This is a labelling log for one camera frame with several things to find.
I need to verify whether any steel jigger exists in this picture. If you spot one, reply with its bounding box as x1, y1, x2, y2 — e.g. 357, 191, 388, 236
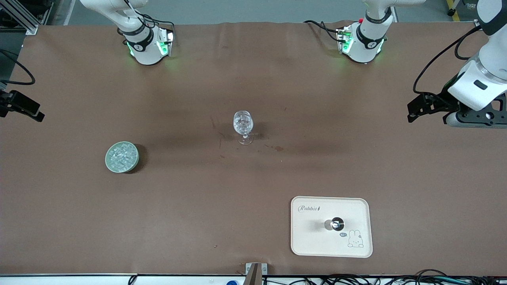
324, 217, 345, 231

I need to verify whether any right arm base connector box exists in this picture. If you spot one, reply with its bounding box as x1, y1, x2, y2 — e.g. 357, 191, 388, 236
158, 30, 175, 57

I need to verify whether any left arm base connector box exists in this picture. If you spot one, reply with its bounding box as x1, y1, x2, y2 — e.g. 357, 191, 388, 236
336, 26, 354, 55

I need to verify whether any clear ice cubes pile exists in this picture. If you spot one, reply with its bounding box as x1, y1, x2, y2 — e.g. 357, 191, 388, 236
109, 144, 136, 170

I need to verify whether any clear wine glass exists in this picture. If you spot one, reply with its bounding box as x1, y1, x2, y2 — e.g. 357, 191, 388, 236
233, 110, 254, 145

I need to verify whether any green round bowl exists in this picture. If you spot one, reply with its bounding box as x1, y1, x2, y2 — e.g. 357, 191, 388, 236
105, 141, 140, 174

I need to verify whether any cream rabbit print tray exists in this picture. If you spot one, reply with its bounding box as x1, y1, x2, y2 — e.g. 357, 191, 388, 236
290, 196, 373, 258

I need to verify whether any brown table mat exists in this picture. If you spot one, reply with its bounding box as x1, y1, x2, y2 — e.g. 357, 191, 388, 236
0, 21, 507, 276

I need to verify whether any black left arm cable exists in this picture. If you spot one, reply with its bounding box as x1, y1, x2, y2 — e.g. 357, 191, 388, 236
413, 24, 486, 95

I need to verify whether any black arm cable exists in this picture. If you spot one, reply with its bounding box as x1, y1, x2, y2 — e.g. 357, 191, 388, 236
413, 24, 486, 95
0, 49, 36, 86

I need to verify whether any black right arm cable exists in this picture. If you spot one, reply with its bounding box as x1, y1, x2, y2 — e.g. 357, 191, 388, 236
0, 49, 36, 86

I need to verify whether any aluminium frame with struts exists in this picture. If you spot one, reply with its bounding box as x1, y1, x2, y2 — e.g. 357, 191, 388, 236
0, 0, 54, 35

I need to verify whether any black left base cable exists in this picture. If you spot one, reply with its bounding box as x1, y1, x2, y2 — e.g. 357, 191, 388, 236
304, 20, 340, 42

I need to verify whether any black cable bundle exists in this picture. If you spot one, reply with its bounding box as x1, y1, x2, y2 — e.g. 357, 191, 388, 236
317, 269, 507, 285

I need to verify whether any metal bracket plate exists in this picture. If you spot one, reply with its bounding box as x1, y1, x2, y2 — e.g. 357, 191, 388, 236
245, 262, 268, 276

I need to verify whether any grey camera post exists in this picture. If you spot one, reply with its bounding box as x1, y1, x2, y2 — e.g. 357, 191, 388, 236
246, 263, 262, 285

